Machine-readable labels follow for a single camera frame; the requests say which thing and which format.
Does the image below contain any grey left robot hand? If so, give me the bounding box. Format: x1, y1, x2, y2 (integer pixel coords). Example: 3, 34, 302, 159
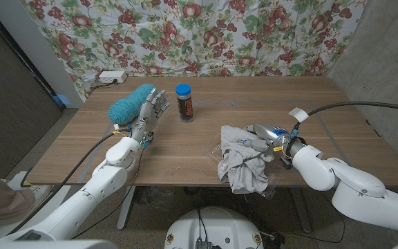
131, 87, 171, 148

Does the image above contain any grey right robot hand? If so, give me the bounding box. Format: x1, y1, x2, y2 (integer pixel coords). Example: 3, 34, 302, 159
242, 123, 305, 156

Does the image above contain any grey shirt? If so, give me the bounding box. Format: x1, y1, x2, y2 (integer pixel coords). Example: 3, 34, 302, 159
218, 124, 275, 194

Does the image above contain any teal yarn skein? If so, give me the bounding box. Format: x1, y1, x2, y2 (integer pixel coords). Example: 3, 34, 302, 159
108, 83, 155, 125

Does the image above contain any clear plastic clamshell container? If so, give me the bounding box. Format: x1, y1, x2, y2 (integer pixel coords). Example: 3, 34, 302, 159
208, 136, 285, 201

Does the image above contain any white tape tag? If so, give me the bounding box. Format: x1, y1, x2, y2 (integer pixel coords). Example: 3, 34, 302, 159
287, 107, 310, 123

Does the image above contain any tennis ball can blue lid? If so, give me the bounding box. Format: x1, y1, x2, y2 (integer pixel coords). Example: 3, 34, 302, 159
175, 84, 194, 124

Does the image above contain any white power strip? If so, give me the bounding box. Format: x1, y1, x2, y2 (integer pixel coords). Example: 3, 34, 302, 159
98, 71, 128, 84

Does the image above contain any metal table leg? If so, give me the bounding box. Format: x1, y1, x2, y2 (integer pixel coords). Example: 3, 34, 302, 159
288, 186, 312, 234
116, 185, 136, 231

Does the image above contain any floral fruit print backdrop cloth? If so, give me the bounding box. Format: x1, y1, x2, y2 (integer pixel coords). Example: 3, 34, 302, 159
19, 0, 368, 101

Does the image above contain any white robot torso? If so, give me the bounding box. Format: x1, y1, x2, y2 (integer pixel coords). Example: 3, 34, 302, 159
163, 206, 264, 249

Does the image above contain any dark textured door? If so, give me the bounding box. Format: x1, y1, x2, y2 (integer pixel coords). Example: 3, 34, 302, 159
0, 6, 65, 179

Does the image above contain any black power strip cord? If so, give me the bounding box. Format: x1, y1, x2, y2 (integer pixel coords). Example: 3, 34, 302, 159
87, 78, 119, 93

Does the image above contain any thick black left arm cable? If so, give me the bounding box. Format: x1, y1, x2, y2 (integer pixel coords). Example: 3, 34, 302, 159
8, 127, 133, 234

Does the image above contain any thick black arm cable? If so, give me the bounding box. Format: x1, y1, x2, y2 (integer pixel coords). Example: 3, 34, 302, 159
8, 127, 133, 234
294, 101, 398, 134

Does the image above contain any thin black left arm wire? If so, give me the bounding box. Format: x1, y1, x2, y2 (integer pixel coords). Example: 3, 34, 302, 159
70, 147, 146, 239

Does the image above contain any thin black arm wire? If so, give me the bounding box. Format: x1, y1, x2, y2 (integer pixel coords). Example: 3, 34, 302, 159
281, 193, 347, 244
70, 147, 146, 239

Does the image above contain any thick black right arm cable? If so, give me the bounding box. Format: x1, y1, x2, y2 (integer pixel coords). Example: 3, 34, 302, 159
294, 101, 398, 134

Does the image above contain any thin black right arm wire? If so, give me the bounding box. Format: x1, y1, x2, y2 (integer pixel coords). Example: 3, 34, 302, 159
281, 193, 347, 244

